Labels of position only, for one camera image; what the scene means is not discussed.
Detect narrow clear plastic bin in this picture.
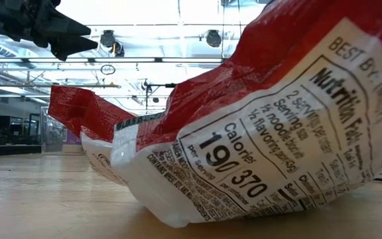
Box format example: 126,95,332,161
40,106,65,154

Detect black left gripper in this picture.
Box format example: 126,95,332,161
0,0,99,62

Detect red ramen packet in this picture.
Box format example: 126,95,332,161
47,0,382,228

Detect black ceiling cord reel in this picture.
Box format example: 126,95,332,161
206,29,223,48
99,29,125,58

